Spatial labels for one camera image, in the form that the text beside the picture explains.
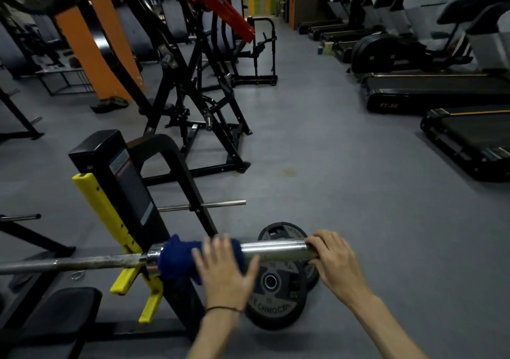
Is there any black elliptical trainer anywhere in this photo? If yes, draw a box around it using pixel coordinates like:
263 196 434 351
347 32 475 75

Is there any black plate-loaded machine frame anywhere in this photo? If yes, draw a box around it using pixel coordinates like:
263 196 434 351
199 16 278 87

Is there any black weight plate white lettering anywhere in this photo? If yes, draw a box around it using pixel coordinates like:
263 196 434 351
245 261 308 331

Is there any person's left forearm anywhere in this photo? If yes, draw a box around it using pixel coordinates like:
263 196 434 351
186 309 244 359

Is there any person's right hand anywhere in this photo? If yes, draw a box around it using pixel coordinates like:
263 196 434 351
304 230 375 310

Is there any blue cleaning cloth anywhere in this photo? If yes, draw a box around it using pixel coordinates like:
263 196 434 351
158 234 248 286

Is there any yellow bar hook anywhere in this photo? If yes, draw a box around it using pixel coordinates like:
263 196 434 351
71 173 164 324

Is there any black wire frame table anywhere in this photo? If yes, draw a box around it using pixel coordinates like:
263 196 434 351
35 67 96 97

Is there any person's left hand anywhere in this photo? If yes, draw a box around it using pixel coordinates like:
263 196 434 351
192 234 260 314

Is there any black padded bench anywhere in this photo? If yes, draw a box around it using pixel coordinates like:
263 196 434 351
6 287 103 359

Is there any black squat rack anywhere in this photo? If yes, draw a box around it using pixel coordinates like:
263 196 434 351
0 88 45 141

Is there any black and red lever machine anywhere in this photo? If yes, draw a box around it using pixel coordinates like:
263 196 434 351
75 0 256 186

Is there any steel barbell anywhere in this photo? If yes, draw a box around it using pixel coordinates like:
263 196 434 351
0 239 319 276

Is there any black bench press rack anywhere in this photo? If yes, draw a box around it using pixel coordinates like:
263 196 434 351
0 130 248 344

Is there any large black weight plate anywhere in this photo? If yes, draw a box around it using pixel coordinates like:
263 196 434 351
258 222 321 292

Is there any wide orange pillar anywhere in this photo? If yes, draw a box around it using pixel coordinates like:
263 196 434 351
55 0 146 101

